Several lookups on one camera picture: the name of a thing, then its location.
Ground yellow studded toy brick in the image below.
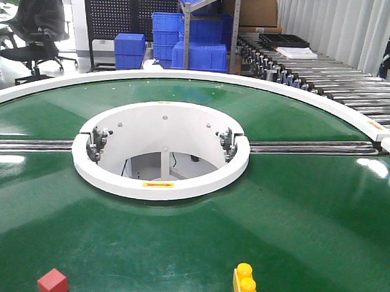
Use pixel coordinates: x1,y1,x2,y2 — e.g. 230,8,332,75
232,262,257,292

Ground red cube block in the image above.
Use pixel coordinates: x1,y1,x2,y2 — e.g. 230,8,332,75
38,269,70,292

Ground large blue floor bin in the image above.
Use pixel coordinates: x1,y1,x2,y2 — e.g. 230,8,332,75
171,41,228,73

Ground small blue lidded crate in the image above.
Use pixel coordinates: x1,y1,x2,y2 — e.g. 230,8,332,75
114,33,146,70

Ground stacked blue bins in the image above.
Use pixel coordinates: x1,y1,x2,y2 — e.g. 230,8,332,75
152,12,183,61

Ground black divided tray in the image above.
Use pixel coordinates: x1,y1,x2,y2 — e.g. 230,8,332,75
259,33,310,48

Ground white flat box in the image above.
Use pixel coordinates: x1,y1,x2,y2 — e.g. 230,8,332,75
276,47,318,60

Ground cardboard box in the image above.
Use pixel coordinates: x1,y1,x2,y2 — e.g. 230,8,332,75
237,0,282,34

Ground black pegboard panel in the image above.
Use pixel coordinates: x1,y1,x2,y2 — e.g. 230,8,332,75
85,0,179,72

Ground roller conveyor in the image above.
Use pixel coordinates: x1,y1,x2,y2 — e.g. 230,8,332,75
237,32,390,130

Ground black office chair with jacket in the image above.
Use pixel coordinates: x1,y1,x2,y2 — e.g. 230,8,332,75
0,0,69,85

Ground white outer rim guard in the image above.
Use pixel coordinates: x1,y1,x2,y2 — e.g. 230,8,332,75
0,69,390,153

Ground white inner ring guard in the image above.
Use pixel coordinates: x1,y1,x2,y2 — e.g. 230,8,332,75
71,101,250,201

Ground grey metal shelf frame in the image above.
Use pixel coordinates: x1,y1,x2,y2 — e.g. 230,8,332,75
178,0,241,74

